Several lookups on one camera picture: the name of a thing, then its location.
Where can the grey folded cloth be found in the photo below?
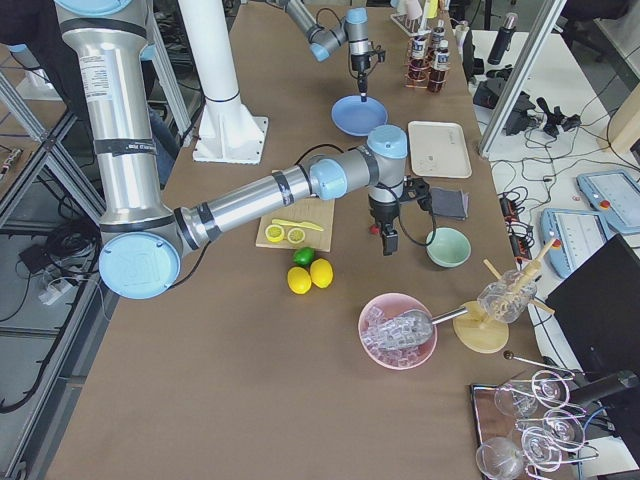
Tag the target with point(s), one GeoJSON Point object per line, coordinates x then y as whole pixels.
{"type": "Point", "coordinates": [450, 203]}

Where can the black monitor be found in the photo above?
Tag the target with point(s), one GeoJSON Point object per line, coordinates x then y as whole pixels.
{"type": "Point", "coordinates": [597, 308]}

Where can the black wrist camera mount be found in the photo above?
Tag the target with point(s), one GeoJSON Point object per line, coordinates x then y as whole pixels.
{"type": "Point", "coordinates": [416, 189]}

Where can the teach pendant tablet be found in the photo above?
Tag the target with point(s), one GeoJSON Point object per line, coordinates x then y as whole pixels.
{"type": "Point", "coordinates": [615, 195]}
{"type": "Point", "coordinates": [580, 232]}

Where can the blue round plate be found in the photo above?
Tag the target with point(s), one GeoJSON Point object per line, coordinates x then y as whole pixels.
{"type": "Point", "coordinates": [356, 117]}

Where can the dark drink bottle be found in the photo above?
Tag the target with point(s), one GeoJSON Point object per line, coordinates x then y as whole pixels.
{"type": "Point", "coordinates": [438, 34]}
{"type": "Point", "coordinates": [439, 68]}
{"type": "Point", "coordinates": [417, 63]}

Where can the metal ice scoop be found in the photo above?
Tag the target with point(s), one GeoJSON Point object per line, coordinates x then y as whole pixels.
{"type": "Point", "coordinates": [415, 327]}

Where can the copper wire bottle rack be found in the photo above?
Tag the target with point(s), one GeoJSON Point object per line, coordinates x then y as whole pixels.
{"type": "Point", "coordinates": [427, 61]}

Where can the lemon slice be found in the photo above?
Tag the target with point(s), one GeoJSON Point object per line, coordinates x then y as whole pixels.
{"type": "Point", "coordinates": [296, 235]}
{"type": "Point", "coordinates": [274, 233]}

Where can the clear glass mug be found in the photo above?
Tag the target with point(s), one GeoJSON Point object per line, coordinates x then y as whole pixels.
{"type": "Point", "coordinates": [505, 299]}

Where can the black thermos bottle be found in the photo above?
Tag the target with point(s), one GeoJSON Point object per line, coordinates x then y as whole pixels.
{"type": "Point", "coordinates": [503, 38]}

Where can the wooden glass stand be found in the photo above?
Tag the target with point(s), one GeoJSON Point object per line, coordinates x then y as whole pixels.
{"type": "Point", "coordinates": [480, 332]}

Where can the wooden cutting board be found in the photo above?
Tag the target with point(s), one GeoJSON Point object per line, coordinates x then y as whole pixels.
{"type": "Point", "coordinates": [311, 209]}

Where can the pink bowl with ice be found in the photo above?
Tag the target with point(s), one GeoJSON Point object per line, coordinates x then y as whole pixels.
{"type": "Point", "coordinates": [373, 327]}

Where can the pink cup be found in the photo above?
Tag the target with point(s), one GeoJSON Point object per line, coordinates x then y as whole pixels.
{"type": "Point", "coordinates": [411, 8]}

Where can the green lime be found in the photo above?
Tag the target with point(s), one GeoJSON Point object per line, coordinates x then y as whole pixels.
{"type": "Point", "coordinates": [304, 256]}

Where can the yellow plastic knife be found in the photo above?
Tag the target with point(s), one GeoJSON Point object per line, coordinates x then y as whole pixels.
{"type": "Point", "coordinates": [303, 224]}

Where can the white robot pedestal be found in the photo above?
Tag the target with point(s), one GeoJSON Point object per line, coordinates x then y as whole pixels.
{"type": "Point", "coordinates": [228, 132]}

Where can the green bowl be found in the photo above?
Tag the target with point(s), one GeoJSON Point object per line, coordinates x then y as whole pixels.
{"type": "Point", "coordinates": [448, 247]}

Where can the white cup rack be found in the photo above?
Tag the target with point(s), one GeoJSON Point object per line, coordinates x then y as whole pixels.
{"type": "Point", "coordinates": [432, 10]}

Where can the tray of wine glasses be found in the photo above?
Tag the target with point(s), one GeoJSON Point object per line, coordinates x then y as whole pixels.
{"type": "Point", "coordinates": [528, 428]}

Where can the cream rectangular tray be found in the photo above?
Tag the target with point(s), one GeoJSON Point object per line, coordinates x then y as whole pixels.
{"type": "Point", "coordinates": [438, 149]}

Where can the aluminium frame post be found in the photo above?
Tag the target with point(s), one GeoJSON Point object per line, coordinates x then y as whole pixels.
{"type": "Point", "coordinates": [542, 26]}

